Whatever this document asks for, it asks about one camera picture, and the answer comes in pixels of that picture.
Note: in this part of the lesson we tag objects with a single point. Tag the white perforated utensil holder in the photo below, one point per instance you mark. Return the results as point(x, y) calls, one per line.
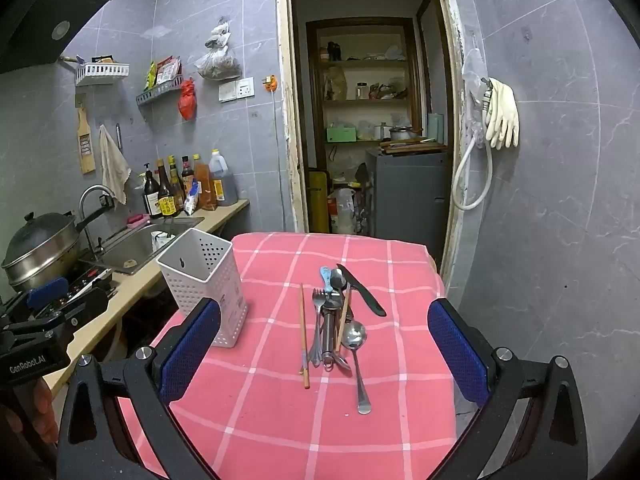
point(205, 285)

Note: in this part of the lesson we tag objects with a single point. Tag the white wall basket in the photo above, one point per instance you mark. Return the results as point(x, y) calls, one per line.
point(102, 74)

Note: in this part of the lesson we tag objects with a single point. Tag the grey cabinet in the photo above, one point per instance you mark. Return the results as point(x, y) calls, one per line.
point(407, 200)

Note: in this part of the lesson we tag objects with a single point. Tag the white wall socket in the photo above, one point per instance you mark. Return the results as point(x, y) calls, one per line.
point(236, 90)

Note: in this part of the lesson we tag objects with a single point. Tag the steel sink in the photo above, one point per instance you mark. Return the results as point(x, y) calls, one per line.
point(135, 245)

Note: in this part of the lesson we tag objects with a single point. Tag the yellow-capped sauce bottle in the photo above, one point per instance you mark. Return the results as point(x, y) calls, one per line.
point(176, 180)

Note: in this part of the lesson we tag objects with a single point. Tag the red plastic bag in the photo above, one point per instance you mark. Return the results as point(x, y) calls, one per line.
point(187, 100)

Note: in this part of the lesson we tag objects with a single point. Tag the black stove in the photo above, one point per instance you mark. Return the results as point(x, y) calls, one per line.
point(85, 282)

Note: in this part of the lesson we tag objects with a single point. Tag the plain wooden chopstick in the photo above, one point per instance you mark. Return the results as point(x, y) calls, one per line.
point(343, 320)

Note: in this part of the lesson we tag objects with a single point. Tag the clear hanging plastic bag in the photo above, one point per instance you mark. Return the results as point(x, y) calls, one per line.
point(474, 95)

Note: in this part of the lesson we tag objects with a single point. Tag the small gold spoon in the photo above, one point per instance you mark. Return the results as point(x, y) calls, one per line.
point(338, 278)

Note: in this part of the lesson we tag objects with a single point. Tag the wooden chopstick with purple band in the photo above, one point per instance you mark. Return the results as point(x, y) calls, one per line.
point(303, 330)

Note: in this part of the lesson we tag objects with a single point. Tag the beige hanging towel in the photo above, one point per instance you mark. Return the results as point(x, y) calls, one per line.
point(114, 165)

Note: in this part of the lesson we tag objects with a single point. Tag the black range hood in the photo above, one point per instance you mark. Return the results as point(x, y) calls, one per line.
point(45, 15)

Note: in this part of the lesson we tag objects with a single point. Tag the large oil jug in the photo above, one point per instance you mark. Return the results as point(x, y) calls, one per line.
point(224, 180)

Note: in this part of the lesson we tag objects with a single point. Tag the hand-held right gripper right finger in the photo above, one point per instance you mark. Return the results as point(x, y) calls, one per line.
point(457, 355)

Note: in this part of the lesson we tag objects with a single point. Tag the grey metal wall shelf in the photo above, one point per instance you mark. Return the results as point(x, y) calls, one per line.
point(157, 91)

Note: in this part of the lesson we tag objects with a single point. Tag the green box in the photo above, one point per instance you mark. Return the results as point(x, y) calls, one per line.
point(341, 134)

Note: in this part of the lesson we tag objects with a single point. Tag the wooden cutting boards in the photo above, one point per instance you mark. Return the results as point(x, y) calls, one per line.
point(412, 146)

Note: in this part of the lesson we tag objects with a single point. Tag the dark pump bottle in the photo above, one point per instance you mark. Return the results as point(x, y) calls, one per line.
point(151, 195)

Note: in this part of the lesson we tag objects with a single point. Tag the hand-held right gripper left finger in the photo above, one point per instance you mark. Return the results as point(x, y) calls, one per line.
point(190, 350)

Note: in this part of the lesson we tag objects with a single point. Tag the steel pot with lid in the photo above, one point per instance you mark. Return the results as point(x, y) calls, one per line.
point(40, 250)

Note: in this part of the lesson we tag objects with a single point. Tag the dark soy sauce bottle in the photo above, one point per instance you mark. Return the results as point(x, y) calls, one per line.
point(166, 195)

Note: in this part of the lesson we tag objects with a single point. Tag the chrome faucet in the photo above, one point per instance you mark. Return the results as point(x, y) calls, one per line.
point(92, 192)

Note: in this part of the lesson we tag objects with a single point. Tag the large silver spoon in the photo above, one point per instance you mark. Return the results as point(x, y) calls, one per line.
point(354, 335)

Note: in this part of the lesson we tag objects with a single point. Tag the snack packets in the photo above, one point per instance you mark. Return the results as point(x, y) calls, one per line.
point(165, 70)

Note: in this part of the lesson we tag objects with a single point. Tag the slim dark sauce bottle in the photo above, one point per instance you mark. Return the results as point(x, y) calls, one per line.
point(187, 170)

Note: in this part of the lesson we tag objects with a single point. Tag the pink checked tablecloth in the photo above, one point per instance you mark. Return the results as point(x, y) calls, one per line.
point(280, 425)

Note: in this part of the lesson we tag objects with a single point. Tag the white cup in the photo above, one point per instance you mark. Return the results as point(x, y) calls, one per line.
point(161, 240)

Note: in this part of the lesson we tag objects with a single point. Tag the white seasoning packet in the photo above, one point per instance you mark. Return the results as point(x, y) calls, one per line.
point(191, 200)

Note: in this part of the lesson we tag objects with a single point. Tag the wooden storage shelf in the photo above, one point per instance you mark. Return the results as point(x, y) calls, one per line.
point(367, 102)

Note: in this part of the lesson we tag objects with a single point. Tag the clear plastic jug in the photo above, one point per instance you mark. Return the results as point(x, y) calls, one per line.
point(345, 210)

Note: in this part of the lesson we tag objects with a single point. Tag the clear bag of dried goods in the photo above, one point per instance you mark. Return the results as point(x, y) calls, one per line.
point(217, 62)

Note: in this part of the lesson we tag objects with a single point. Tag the person's left hand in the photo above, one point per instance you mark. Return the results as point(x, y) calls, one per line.
point(45, 410)

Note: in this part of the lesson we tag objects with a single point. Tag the yellow board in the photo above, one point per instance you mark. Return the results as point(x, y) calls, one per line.
point(318, 200)

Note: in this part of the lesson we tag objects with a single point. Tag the wooden grater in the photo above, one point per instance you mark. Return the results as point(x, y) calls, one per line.
point(86, 145)

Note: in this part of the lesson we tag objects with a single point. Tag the steel kitchen tool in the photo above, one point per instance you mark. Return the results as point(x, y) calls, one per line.
point(327, 330)

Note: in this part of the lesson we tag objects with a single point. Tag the orange plug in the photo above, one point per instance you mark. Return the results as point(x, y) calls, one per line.
point(270, 83)

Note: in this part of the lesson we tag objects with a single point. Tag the pink sponge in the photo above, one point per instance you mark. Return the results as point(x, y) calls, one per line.
point(137, 219)

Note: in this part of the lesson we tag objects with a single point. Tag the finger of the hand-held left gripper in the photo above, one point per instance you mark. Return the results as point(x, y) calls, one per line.
point(90, 307)
point(47, 292)

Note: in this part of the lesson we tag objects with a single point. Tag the black knife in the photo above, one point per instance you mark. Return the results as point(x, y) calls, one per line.
point(365, 295)

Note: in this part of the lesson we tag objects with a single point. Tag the wooden countertop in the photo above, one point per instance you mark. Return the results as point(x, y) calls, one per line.
point(135, 285)

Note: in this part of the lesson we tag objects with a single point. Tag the cream rubber gloves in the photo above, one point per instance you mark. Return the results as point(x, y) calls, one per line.
point(502, 115)

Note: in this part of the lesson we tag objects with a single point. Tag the steel fork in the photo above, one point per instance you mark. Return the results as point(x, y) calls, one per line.
point(318, 300)

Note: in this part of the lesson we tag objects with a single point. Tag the door frame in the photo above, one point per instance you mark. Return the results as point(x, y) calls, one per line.
point(287, 110)

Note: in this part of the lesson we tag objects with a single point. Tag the orange sauce bottle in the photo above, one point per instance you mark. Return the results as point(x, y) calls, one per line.
point(205, 185)

